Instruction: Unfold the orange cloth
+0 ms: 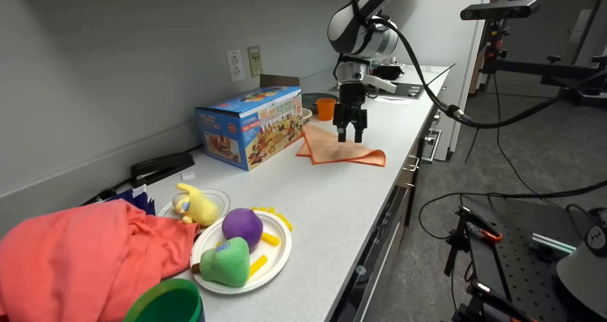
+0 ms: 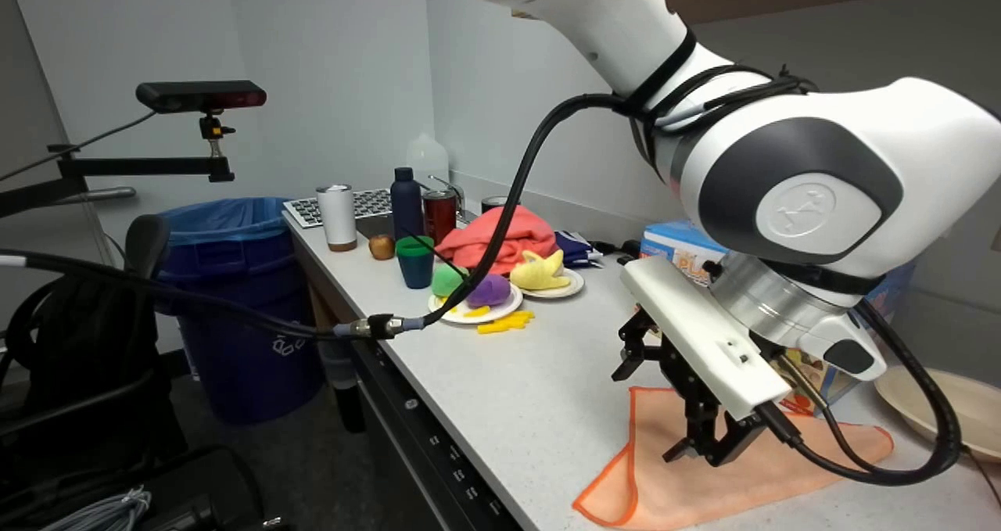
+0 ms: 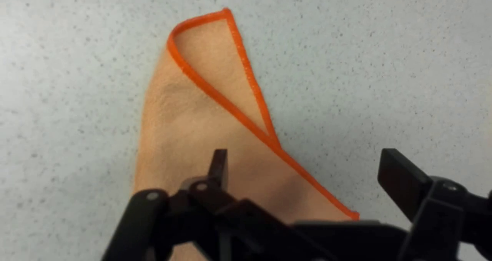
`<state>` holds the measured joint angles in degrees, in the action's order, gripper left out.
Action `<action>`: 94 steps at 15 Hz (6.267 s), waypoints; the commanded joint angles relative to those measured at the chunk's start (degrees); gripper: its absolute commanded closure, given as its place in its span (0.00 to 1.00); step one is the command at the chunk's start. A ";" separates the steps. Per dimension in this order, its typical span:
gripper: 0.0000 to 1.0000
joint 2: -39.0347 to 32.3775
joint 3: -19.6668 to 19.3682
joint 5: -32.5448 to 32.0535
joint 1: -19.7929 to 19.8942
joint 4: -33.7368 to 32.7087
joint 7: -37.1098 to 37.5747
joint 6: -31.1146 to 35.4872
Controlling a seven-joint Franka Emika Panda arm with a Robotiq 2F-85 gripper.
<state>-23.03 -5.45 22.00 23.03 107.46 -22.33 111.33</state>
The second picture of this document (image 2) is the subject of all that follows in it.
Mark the silver tap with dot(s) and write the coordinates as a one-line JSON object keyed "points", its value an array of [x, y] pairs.
{"points": [[453, 191]]}

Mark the blue recycling bin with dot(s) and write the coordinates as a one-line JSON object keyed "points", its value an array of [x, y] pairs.
{"points": [[235, 312]]}

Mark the yellow toy fries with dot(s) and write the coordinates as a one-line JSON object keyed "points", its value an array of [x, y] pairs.
{"points": [[504, 324]]}

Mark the grey keyboard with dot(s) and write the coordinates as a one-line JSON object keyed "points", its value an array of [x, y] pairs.
{"points": [[371, 201]]}

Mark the blue cup with green rim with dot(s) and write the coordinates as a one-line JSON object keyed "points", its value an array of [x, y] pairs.
{"points": [[414, 265]]}

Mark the dark blue bottle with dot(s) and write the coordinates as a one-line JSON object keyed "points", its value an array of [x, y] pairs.
{"points": [[406, 202]]}

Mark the clear plastic jug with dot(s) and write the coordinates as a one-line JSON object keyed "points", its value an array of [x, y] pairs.
{"points": [[426, 159]]}

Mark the dark blue cloth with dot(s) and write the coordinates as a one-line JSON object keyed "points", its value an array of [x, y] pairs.
{"points": [[575, 248]]}

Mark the yellow plush toy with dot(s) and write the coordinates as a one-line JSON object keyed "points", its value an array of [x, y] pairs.
{"points": [[539, 273]]}

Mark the metal can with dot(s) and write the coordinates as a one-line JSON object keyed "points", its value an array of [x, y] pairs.
{"points": [[493, 202]]}

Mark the camera on mount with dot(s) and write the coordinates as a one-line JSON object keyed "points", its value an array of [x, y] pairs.
{"points": [[199, 95]]}

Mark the white tumbler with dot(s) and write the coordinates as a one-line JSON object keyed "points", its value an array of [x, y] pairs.
{"points": [[337, 218]]}

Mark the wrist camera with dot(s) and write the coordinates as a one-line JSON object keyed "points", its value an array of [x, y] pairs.
{"points": [[704, 331]]}

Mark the purple plush toy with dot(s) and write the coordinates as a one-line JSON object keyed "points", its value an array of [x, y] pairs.
{"points": [[491, 290]]}

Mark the green plush toy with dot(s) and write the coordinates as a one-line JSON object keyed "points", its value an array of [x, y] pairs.
{"points": [[446, 281]]}

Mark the beige plate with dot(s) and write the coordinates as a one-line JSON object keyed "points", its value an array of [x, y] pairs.
{"points": [[974, 410]]}

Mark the black office chair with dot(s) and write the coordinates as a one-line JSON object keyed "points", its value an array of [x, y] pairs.
{"points": [[86, 343]]}

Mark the red tumbler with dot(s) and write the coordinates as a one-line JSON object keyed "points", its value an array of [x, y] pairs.
{"points": [[439, 214]]}

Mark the orange cloth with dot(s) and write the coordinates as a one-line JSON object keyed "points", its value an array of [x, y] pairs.
{"points": [[704, 488]]}

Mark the large white plate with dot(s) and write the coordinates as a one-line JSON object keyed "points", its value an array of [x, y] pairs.
{"points": [[500, 310]]}

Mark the blue cardboard box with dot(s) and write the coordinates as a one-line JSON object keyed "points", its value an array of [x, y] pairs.
{"points": [[676, 242]]}

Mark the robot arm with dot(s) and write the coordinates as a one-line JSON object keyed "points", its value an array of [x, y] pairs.
{"points": [[790, 195]]}

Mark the small white plate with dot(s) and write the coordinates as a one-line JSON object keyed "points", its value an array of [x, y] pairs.
{"points": [[575, 285]]}

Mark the small brown toy apple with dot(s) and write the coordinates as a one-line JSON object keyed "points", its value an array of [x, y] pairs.
{"points": [[382, 247]]}

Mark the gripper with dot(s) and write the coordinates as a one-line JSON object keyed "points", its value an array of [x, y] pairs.
{"points": [[692, 394]]}

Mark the pink red cloth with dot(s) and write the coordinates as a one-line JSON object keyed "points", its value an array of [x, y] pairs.
{"points": [[520, 234]]}

